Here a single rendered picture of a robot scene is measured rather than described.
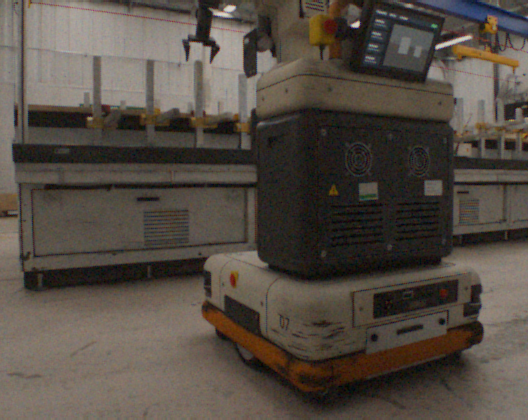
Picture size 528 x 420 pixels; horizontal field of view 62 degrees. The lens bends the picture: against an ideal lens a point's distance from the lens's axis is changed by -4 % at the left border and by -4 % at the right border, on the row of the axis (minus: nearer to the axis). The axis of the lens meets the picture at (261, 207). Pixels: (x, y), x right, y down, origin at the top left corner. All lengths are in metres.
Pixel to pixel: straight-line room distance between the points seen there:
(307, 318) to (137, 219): 1.63
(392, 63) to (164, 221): 1.66
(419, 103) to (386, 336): 0.62
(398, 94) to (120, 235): 1.69
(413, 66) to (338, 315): 0.67
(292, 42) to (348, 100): 0.47
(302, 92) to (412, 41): 0.34
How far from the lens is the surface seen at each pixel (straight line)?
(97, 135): 2.21
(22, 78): 2.24
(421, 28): 1.26
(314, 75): 1.09
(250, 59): 1.64
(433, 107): 1.34
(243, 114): 2.45
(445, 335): 1.32
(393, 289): 1.13
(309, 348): 1.04
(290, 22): 1.53
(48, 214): 2.44
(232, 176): 2.42
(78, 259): 2.44
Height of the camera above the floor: 0.52
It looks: 3 degrees down
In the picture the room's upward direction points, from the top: straight up
